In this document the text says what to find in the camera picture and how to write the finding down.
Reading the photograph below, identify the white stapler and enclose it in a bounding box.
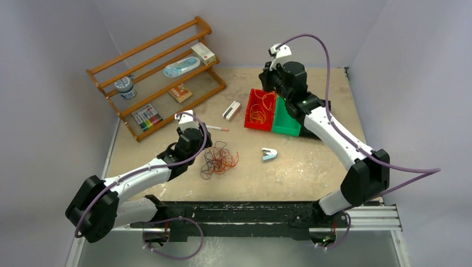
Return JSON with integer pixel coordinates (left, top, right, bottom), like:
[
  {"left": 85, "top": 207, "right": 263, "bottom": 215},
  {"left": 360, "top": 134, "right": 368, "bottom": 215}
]
[{"left": 222, "top": 101, "right": 241, "bottom": 121}]

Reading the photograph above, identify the green plastic bin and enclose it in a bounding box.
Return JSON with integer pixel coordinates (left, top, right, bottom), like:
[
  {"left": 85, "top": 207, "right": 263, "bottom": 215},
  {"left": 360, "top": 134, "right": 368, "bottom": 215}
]
[{"left": 272, "top": 97, "right": 301, "bottom": 136}]

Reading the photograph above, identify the white marker with orange cap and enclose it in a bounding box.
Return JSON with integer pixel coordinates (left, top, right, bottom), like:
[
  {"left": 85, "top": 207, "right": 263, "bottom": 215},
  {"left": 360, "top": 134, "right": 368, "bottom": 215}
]
[{"left": 206, "top": 125, "right": 229, "bottom": 132}]

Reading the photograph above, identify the white red box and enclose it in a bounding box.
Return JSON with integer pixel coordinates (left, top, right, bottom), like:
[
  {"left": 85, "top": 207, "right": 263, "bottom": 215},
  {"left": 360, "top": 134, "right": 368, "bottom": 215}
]
[{"left": 191, "top": 42, "right": 217, "bottom": 65}]

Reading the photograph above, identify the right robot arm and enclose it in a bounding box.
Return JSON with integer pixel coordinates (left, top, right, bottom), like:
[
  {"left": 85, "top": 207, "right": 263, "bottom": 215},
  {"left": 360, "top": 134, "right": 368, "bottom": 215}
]
[{"left": 259, "top": 61, "right": 390, "bottom": 226}]

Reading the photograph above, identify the white blue staple remover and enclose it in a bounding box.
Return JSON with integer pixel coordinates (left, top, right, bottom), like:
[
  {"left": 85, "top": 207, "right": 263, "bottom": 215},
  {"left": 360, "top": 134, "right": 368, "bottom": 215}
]
[{"left": 261, "top": 148, "right": 278, "bottom": 162}]

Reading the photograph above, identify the aluminium frame rail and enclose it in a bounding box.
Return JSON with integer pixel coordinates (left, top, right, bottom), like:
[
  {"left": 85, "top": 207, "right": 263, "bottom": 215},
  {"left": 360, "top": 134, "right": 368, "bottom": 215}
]
[{"left": 67, "top": 197, "right": 410, "bottom": 266}]

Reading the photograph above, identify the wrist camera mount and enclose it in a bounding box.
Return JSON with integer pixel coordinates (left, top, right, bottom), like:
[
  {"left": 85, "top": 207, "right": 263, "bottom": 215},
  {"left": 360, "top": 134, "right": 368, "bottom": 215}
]
[
  {"left": 174, "top": 110, "right": 195, "bottom": 127},
  {"left": 268, "top": 43, "right": 292, "bottom": 71}
]

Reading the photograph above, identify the blue white oval package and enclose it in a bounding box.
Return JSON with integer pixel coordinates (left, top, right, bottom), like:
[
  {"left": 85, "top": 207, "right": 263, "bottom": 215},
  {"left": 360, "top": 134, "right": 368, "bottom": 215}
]
[{"left": 164, "top": 56, "right": 200, "bottom": 78}]

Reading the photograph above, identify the red plastic bin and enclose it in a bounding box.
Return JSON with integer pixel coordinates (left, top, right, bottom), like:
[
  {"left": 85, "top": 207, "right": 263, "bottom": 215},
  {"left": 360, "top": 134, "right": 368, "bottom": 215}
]
[{"left": 244, "top": 88, "right": 277, "bottom": 132}]

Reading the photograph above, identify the right arm purple hose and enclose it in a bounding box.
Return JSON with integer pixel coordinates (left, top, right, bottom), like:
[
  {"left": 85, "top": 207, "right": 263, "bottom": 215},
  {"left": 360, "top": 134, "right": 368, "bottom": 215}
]
[{"left": 274, "top": 33, "right": 442, "bottom": 252}]

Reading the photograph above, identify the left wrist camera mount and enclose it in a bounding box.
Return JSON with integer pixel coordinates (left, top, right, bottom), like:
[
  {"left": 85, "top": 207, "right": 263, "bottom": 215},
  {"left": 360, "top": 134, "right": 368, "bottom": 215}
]
[{"left": 174, "top": 110, "right": 195, "bottom": 127}]

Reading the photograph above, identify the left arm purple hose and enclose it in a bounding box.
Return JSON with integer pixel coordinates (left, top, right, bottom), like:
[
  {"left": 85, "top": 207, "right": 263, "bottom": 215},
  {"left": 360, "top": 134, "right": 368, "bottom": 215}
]
[{"left": 74, "top": 112, "right": 209, "bottom": 261}]

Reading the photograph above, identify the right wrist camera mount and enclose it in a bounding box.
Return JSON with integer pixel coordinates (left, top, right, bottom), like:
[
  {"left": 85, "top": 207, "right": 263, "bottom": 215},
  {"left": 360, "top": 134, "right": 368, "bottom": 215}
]
[{"left": 268, "top": 43, "right": 292, "bottom": 71}]

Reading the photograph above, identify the blue white tape roll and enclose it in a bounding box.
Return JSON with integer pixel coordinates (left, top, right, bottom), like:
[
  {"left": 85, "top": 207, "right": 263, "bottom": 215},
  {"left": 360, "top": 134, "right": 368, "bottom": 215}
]
[{"left": 114, "top": 76, "right": 137, "bottom": 100}]

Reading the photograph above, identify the black plastic bin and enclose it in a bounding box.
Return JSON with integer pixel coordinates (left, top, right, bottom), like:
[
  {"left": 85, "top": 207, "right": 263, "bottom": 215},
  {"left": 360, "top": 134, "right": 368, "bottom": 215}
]
[{"left": 298, "top": 98, "right": 335, "bottom": 142}]

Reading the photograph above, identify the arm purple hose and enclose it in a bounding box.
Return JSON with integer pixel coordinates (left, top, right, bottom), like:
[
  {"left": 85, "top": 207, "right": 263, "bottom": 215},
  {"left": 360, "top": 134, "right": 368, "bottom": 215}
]
[
  {"left": 274, "top": 33, "right": 442, "bottom": 252},
  {"left": 74, "top": 112, "right": 209, "bottom": 261}
]

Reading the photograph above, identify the coloured marker set pack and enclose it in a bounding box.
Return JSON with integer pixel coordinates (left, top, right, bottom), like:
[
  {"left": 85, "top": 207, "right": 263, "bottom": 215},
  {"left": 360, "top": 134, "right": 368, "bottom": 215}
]
[{"left": 132, "top": 103, "right": 163, "bottom": 131}]

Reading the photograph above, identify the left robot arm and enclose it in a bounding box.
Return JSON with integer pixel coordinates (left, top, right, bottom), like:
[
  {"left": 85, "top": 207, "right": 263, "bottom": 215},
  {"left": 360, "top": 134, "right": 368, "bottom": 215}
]
[{"left": 65, "top": 126, "right": 213, "bottom": 243}]

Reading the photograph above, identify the wooden shelf rack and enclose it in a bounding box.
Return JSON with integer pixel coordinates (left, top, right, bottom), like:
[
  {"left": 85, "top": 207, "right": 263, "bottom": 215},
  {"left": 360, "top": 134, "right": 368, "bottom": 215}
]
[{"left": 86, "top": 16, "right": 227, "bottom": 142}]

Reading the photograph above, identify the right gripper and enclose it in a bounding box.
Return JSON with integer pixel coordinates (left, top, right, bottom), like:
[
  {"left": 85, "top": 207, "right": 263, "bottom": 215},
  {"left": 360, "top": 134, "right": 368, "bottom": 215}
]
[{"left": 259, "top": 60, "right": 292, "bottom": 102}]

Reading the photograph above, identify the orange snack packet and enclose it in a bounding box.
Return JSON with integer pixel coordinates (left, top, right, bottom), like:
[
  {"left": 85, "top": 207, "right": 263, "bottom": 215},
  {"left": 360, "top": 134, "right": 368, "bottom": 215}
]
[{"left": 168, "top": 83, "right": 193, "bottom": 103}]

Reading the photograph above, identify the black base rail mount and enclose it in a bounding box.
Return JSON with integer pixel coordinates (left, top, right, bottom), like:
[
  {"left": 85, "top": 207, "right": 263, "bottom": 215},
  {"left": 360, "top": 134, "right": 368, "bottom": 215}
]
[{"left": 130, "top": 200, "right": 348, "bottom": 245}]

